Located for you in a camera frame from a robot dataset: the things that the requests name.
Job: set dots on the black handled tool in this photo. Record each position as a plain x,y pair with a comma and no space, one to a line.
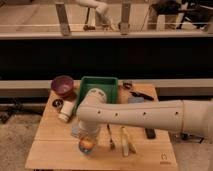
135,93

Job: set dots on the purple bowl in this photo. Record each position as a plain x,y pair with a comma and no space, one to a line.
62,85

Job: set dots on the black round lid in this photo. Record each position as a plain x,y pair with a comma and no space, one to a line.
57,103

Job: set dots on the orange apple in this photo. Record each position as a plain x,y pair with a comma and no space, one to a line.
86,144

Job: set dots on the black rectangular block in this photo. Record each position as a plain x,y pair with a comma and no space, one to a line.
150,133

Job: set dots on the grey blue sponge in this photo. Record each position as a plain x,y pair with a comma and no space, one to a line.
135,100

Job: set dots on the wooden table board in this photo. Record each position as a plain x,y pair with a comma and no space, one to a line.
55,149

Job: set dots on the clear plastic cup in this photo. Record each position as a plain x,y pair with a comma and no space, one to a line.
80,134

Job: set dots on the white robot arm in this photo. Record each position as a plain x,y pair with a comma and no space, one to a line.
185,116

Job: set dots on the metal fork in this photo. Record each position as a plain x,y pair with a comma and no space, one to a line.
112,144

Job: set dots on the green plastic tray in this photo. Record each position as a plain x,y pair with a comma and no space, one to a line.
107,84

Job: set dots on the yellow banana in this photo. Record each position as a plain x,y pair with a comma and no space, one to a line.
127,142

